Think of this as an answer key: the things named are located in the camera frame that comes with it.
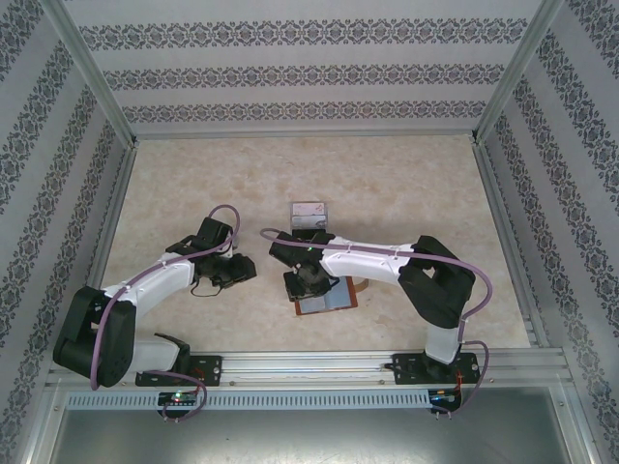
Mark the brown leather card holder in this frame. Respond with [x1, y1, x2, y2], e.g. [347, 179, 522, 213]
[293, 275, 372, 318]

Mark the clear acrylic card stand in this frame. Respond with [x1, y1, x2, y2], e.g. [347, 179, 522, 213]
[287, 199, 332, 232]

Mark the white card pink print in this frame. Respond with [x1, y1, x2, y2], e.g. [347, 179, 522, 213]
[291, 201, 328, 217]

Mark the grey metal panel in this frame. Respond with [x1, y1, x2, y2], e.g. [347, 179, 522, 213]
[47, 386, 594, 464]

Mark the thin black cable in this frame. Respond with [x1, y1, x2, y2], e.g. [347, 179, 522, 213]
[189, 279, 227, 300]

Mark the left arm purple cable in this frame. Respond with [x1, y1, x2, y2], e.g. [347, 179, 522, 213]
[89, 204, 244, 424]

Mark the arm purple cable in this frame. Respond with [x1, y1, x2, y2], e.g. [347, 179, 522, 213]
[89, 204, 244, 424]
[258, 228, 496, 420]

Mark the aluminium mounting rail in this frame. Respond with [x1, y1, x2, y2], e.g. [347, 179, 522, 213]
[46, 348, 568, 388]

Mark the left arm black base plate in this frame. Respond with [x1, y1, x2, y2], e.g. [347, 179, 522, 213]
[133, 355, 224, 389]

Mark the aluminium table side rail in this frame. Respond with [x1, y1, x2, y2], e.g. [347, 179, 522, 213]
[471, 137, 552, 349]
[67, 137, 141, 357]

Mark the white slotted cable duct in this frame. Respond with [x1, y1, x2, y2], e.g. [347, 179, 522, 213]
[65, 389, 432, 411]

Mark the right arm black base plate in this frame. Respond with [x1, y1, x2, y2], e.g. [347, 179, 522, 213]
[391, 352, 479, 387]

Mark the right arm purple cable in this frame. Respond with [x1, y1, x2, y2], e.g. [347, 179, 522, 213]
[258, 228, 496, 420]

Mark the aluminium upright frame post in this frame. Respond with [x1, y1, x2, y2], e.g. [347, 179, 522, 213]
[469, 0, 566, 145]
[44, 0, 140, 146]

